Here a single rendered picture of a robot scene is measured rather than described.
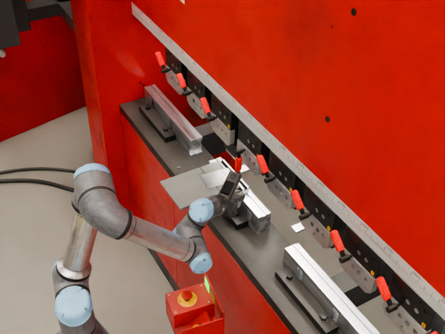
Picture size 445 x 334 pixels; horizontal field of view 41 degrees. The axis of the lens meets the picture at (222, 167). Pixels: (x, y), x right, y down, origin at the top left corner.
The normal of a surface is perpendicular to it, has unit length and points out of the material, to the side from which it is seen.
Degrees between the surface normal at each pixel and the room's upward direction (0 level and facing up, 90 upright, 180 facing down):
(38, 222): 0
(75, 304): 8
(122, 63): 90
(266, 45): 90
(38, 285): 0
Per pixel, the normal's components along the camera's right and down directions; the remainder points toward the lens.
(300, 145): -0.86, 0.31
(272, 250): 0.02, -0.77
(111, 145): 0.50, 0.56
